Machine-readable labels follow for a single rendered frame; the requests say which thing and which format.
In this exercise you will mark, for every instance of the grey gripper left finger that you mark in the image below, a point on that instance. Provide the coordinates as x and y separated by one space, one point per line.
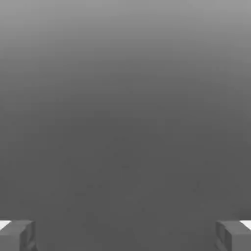
13 235

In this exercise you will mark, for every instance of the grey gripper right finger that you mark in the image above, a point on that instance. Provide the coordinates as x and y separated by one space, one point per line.
235 235

